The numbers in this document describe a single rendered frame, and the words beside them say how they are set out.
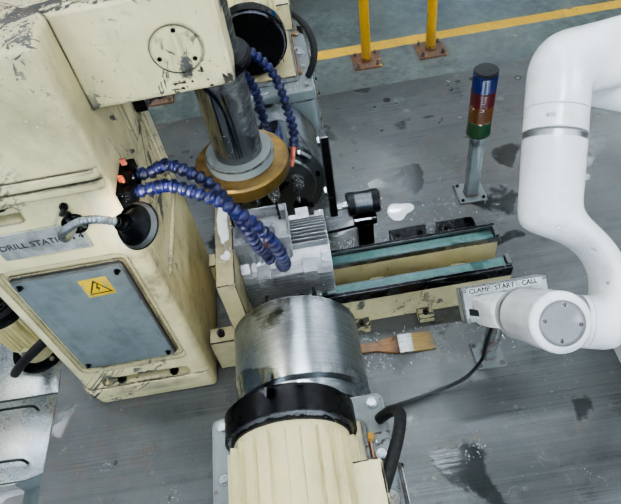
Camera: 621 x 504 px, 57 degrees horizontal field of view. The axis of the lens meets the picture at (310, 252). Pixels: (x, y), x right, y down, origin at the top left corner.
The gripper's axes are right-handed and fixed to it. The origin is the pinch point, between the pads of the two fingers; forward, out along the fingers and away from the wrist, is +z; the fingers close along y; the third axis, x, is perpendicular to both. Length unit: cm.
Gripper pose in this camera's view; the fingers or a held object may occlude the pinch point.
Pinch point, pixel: (491, 306)
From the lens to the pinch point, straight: 112.5
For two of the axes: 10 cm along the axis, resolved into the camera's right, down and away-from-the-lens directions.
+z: 0.2, 0.3, 10.0
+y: -9.9, 1.5, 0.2
